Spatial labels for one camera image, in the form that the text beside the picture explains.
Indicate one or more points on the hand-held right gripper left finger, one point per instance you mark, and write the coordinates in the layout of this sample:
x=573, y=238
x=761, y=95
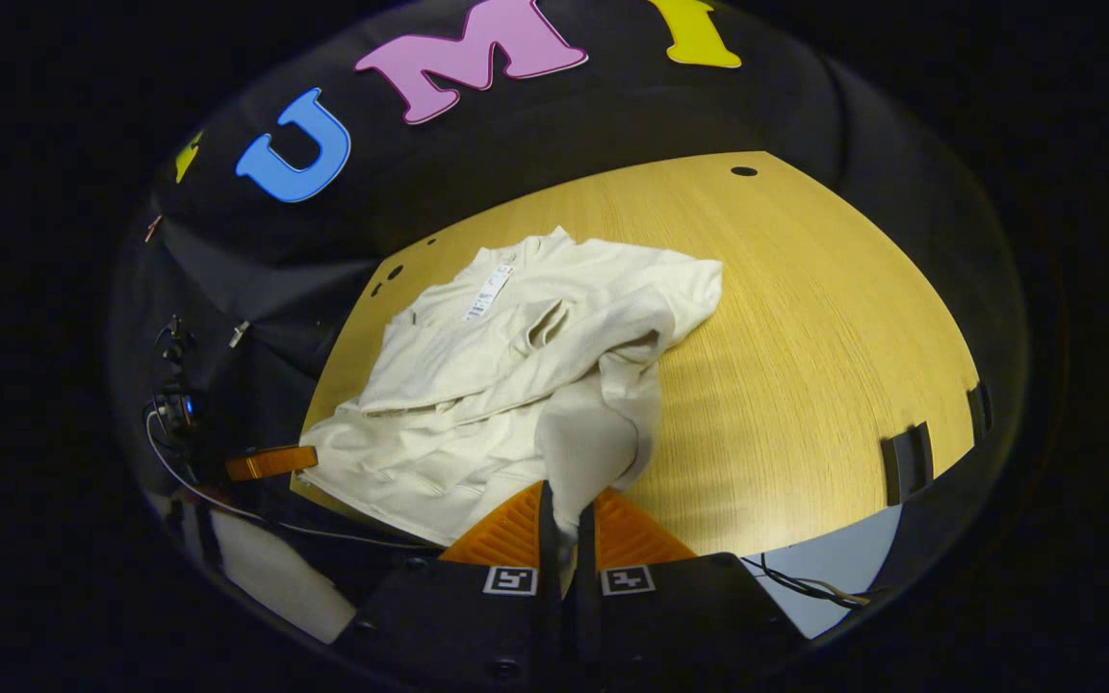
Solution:
x=548, y=597

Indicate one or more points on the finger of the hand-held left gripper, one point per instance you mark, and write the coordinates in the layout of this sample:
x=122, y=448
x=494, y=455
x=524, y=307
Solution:
x=270, y=463

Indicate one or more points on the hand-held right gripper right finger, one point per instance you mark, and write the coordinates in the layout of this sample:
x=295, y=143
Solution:
x=586, y=597

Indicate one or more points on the cream knit sweater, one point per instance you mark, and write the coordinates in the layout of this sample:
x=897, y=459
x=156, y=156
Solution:
x=477, y=385

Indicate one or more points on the white cloth clip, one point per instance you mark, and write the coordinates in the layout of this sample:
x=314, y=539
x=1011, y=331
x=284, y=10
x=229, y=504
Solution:
x=239, y=334

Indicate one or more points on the copper cloth clip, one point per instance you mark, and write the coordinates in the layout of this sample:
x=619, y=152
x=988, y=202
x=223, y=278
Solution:
x=152, y=229

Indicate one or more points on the white paper hang tag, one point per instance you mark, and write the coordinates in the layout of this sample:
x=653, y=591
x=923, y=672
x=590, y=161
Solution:
x=489, y=292

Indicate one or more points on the black table edge clamp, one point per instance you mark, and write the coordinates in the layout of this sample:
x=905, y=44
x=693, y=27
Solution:
x=979, y=412
x=906, y=464

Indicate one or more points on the black backdrop cloth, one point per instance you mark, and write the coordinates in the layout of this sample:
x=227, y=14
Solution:
x=612, y=106

